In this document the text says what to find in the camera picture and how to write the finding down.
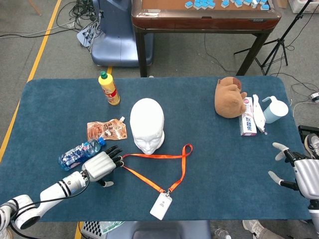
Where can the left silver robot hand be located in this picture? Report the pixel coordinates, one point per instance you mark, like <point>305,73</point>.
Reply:
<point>98,165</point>

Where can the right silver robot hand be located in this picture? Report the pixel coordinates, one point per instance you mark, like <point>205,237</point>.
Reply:
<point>307,176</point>

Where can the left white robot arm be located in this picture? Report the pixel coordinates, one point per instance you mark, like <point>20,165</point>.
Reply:
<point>54,191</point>

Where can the white foam mannequin head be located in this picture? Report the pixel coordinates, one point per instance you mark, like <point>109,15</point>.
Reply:
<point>147,119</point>

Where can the water bottle with blue cap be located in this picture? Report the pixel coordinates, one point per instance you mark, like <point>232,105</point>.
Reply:
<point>74,155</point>

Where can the grey black sneaker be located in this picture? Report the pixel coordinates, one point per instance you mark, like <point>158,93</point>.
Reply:
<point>312,147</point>

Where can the brown spout pouch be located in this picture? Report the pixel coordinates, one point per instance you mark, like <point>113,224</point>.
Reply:
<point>109,129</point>

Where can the black white checkerboard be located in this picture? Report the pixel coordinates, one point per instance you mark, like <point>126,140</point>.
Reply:
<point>92,227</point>

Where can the light blue plastic cup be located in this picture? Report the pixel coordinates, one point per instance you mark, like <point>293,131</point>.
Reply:
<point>275,110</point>

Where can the beige sneaker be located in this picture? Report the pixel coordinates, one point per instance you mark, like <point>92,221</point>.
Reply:
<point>253,227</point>

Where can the yellow detergent bottle green cap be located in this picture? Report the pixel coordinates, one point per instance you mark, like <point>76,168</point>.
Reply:
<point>109,89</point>

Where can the white wet wipes pack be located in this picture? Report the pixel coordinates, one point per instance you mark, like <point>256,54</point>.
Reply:
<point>259,117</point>

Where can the white pink toothpaste box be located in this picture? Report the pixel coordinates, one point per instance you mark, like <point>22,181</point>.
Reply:
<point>248,119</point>

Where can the blue grey robot torso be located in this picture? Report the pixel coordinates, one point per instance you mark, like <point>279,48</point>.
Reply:
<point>159,231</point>

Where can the blue table mat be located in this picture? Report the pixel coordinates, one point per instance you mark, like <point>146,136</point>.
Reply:
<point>211,161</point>

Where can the brown plush toy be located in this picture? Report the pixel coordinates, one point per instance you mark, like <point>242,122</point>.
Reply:
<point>229,99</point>

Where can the white power strip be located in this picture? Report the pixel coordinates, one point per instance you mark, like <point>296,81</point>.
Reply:
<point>84,37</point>

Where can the blue grey machine base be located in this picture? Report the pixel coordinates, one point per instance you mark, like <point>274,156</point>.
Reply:
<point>117,37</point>

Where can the black tripod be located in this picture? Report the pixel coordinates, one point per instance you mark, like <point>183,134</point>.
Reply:
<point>296,21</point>

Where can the white storage box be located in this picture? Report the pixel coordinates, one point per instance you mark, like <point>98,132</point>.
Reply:
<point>304,7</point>

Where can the brown mahjong table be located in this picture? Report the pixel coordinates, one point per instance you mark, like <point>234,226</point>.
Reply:
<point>199,22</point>

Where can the white mahjong tile showing dots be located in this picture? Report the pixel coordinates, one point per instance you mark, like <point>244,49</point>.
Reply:
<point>254,3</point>

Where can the blue mahjong tile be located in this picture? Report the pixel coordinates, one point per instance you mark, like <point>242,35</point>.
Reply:
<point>189,4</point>

